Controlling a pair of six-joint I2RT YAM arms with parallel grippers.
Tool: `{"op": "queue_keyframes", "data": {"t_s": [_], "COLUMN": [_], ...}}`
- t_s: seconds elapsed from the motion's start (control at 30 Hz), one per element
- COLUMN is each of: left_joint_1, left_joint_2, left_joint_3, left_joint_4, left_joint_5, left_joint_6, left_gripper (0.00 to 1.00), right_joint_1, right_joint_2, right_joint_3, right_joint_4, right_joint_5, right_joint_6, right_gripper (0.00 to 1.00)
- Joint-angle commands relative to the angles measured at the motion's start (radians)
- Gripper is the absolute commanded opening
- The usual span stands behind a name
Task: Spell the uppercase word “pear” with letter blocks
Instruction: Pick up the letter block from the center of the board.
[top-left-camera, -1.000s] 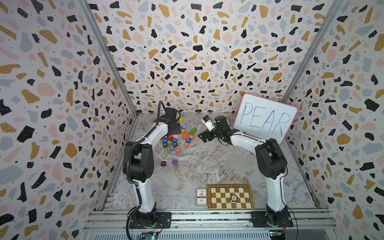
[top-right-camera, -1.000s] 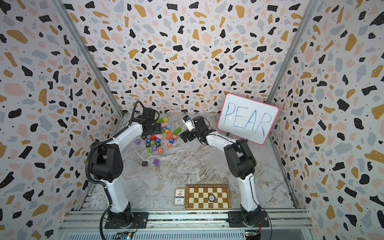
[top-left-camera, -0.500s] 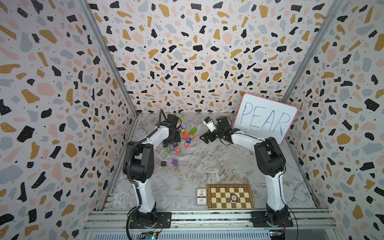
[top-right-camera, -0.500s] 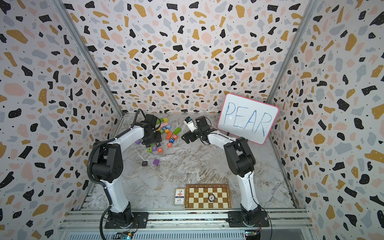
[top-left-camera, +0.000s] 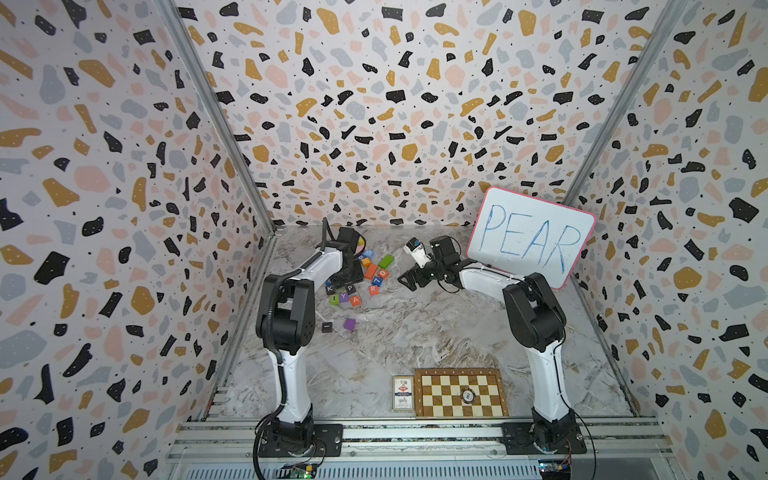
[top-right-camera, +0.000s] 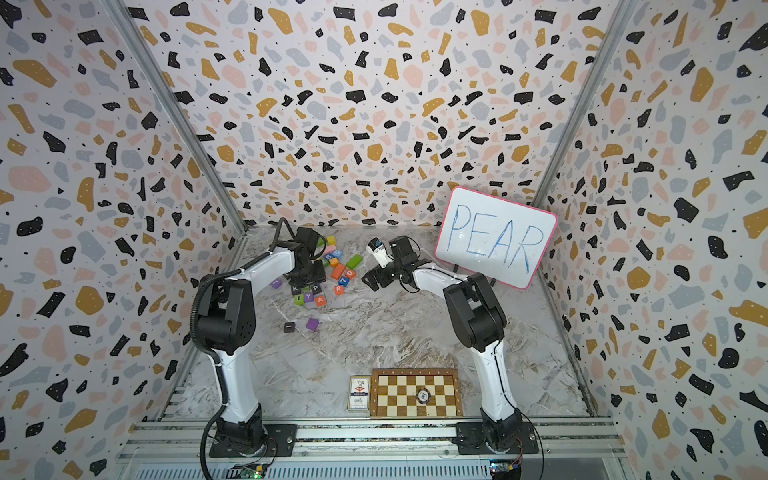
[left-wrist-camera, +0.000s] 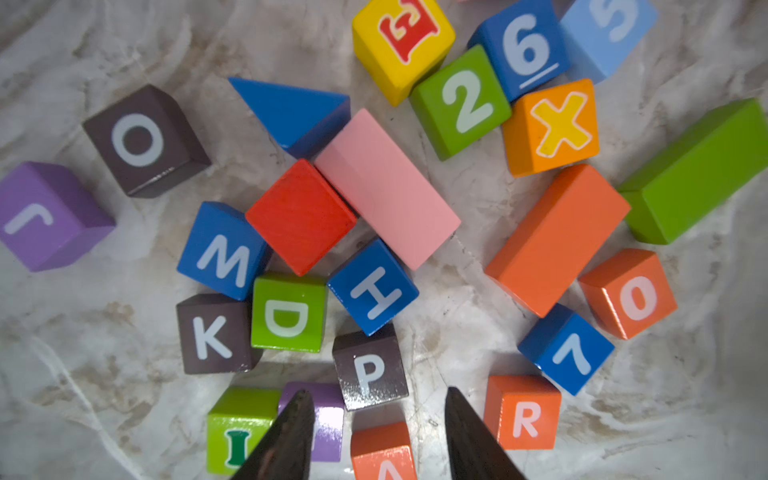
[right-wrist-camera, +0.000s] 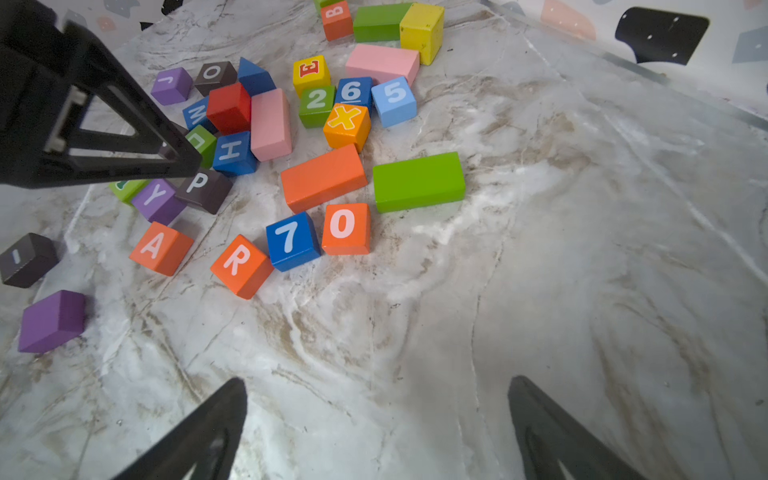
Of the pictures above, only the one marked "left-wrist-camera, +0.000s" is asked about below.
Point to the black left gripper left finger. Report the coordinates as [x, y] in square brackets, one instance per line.
[285, 450]

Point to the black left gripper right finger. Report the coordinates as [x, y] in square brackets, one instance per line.
[473, 452]

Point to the orange A letter block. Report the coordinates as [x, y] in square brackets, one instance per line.
[383, 452]

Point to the brown P letter block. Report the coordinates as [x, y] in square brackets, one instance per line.
[369, 368]

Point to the yellow E letter block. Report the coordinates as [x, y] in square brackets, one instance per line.
[400, 42]

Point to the green I letter block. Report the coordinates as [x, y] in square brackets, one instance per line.
[235, 426]

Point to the orange R letter block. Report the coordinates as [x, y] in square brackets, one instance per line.
[522, 412]

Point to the green D letter block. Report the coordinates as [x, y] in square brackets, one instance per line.
[288, 312]

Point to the brown K letter block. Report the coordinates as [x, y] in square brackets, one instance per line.
[215, 335]

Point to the blue H letter block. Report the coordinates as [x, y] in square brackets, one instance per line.
[373, 286]

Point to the blue M letter block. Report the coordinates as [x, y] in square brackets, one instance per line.
[224, 252]

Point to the orange X letter block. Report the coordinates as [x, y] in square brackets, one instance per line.
[552, 128]

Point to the purple J letter block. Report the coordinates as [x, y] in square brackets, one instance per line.
[48, 219]

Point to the brown O letter block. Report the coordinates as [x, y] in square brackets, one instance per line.
[147, 143]

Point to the purple cube block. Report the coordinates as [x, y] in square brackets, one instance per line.
[329, 423]

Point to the blue 7 number block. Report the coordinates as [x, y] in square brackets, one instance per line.
[566, 348]

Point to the long orange block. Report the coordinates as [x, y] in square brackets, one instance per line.
[556, 240]

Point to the orange 0 number block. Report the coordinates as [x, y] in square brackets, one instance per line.
[629, 292]

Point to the red cube block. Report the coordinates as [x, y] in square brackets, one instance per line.
[301, 217]

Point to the long pink block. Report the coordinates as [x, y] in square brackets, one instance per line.
[365, 165]

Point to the blue triangular block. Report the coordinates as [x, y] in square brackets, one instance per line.
[301, 121]

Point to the green 2 number block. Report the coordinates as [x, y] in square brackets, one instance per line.
[461, 103]

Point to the long green block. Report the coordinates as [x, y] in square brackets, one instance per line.
[698, 172]

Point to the blue 6 number block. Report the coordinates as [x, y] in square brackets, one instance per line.
[525, 45]

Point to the light blue block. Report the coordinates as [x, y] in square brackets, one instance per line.
[600, 35]

